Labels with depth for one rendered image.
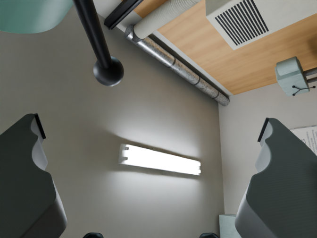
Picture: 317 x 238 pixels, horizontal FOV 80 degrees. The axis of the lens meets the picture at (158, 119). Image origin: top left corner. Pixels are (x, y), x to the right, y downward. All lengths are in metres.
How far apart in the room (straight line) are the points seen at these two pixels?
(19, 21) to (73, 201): 1.43
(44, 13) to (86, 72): 1.54
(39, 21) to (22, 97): 1.29
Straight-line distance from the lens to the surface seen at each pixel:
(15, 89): 1.59
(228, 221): 3.03
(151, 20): 1.98
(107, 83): 0.23
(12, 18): 0.30
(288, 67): 2.29
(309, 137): 3.07
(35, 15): 0.30
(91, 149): 1.67
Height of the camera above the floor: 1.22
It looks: 42 degrees up
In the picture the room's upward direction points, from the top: 106 degrees counter-clockwise
